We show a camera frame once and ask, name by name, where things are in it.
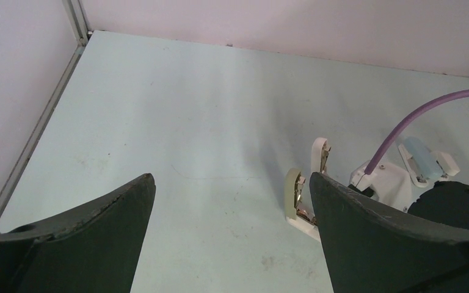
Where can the light blue stapler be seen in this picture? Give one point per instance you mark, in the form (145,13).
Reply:
(420,163)

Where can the small white stapler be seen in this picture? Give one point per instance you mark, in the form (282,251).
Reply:
(447,163)

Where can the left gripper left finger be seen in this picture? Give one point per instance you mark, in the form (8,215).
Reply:
(94,247)

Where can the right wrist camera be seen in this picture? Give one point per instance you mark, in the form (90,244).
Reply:
(391,184)

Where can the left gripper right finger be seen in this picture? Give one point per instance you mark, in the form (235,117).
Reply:
(372,247)

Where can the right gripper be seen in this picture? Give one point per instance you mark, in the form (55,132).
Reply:
(446,203)

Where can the cream stapler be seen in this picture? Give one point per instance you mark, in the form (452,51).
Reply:
(297,214)

